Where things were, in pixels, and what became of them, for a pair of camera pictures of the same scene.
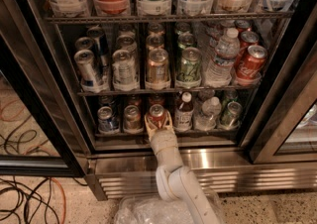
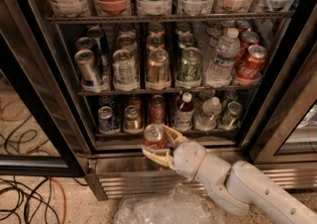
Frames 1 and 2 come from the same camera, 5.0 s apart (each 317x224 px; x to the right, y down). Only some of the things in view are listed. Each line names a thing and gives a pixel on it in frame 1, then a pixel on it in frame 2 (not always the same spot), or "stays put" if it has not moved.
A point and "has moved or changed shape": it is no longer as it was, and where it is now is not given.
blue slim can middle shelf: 101,44 stays put
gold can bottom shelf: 132,120 stays put
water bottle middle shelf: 221,68 stays put
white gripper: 162,140 to 188,157
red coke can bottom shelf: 157,115 has moved or changed shape
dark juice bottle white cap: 183,113 stays put
